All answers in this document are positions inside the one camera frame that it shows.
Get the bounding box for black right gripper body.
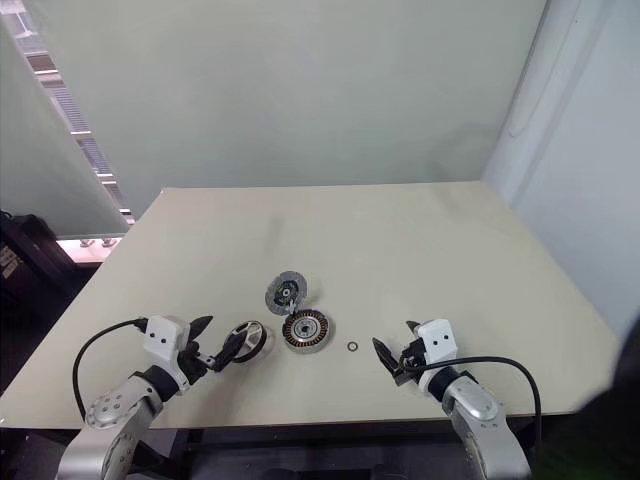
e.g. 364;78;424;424
394;339;427;387

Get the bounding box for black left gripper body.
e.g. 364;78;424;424
175;342;216;384

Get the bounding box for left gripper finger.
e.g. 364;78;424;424
208;329;247;373
188;314;214;347

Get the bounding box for black and silver metal ring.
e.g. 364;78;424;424
219;321;276;365

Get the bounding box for grey round motor end cover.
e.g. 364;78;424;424
263;270;308;317

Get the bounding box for silver motor stator housing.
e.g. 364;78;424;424
281;308;333;355

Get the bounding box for dark blurred rounded shape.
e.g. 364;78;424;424
532;312;640;480

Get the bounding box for frosted glass partition panel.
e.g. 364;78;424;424
0;14;133;240

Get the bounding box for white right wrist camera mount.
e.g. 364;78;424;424
414;318;459;397

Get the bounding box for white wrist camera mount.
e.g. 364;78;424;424
414;318;459;397
143;315;194;396

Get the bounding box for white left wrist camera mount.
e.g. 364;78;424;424
143;315;194;396

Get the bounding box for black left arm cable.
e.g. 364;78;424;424
72;318;150;424

